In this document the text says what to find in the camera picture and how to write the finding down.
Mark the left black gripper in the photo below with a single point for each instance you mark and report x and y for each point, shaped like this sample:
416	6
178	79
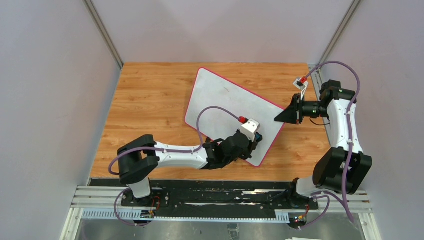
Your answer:
251	145

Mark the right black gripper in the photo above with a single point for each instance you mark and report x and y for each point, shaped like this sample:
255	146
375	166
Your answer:
296	109

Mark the blue black eraser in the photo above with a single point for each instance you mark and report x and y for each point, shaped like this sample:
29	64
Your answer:
258	137

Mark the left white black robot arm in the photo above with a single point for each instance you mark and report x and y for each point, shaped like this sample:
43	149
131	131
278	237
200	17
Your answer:
137	159

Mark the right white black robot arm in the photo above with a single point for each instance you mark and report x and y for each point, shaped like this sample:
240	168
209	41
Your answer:
344	167

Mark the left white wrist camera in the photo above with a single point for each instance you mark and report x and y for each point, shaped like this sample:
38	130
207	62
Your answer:
250	128

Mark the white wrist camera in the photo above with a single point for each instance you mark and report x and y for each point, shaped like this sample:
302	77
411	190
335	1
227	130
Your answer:
302	84
250	128

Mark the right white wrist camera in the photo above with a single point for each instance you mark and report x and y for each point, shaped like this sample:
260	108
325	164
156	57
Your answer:
302	84

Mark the right aluminium corner post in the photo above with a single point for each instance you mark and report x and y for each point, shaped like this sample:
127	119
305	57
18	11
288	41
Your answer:
354	5

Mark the aluminium corner post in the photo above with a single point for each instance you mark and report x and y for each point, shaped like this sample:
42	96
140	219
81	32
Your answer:
354	5
93	12

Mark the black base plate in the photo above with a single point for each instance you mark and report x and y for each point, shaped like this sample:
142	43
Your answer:
216	199

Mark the left aluminium corner post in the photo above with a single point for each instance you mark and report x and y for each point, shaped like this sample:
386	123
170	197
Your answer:
93	12

